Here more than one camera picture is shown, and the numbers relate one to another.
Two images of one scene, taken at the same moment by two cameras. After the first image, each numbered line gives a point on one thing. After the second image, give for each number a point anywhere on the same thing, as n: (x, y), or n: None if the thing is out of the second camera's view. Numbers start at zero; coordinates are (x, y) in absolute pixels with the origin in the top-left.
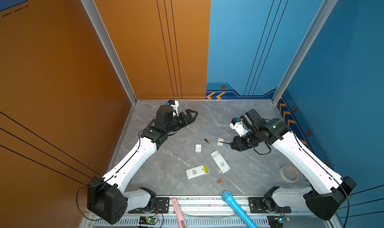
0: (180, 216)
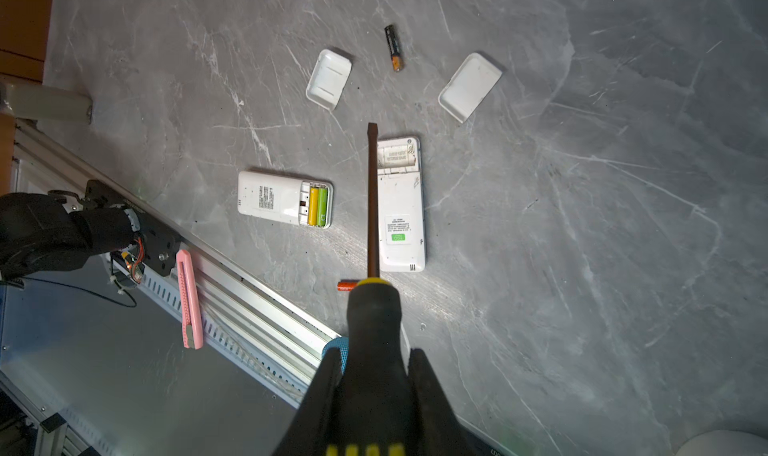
0: (190, 313)
